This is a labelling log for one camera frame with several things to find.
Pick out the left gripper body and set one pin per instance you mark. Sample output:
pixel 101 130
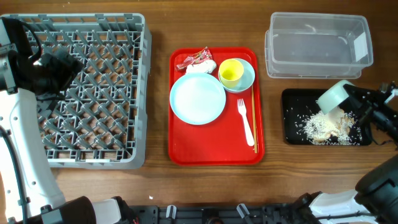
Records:
pixel 58 75

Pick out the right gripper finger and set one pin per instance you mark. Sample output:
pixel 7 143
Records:
pixel 361 94
pixel 360 110

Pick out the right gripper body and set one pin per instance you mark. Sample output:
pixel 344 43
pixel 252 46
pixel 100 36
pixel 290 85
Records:
pixel 381 113

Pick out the mint green bowl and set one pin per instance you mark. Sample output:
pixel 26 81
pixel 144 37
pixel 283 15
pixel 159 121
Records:
pixel 333 97

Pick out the rice food waste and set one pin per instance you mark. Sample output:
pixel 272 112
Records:
pixel 335 128

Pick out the yellow plastic cup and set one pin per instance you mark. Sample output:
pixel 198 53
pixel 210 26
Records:
pixel 230 71

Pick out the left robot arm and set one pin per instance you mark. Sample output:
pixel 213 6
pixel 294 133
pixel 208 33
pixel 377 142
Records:
pixel 32 194

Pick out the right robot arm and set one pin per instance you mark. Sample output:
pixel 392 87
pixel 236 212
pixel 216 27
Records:
pixel 374 199

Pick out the black waste tray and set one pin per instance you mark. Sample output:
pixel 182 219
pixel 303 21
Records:
pixel 298 105

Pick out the grey dishwasher rack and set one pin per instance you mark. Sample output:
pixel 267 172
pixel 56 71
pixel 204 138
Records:
pixel 102 122

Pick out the clear plastic bin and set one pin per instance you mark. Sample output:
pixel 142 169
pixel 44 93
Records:
pixel 317 46

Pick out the wooden chopstick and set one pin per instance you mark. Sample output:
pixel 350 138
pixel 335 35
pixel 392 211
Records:
pixel 254 120

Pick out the small light blue plate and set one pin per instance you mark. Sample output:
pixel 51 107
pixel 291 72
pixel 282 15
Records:
pixel 246 80

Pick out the white plastic fork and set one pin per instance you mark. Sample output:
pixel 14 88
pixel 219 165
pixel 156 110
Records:
pixel 247 130

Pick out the red plastic tray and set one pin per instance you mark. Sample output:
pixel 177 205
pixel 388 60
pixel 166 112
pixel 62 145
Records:
pixel 222 141

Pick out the large light blue plate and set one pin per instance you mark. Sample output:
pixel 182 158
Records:
pixel 197 98

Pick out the crumpled white napkin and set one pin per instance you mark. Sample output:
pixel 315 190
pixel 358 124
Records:
pixel 204 67

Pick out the red snack wrapper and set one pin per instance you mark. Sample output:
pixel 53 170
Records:
pixel 194 59

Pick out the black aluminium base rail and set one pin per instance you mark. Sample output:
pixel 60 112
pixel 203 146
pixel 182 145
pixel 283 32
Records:
pixel 266 214

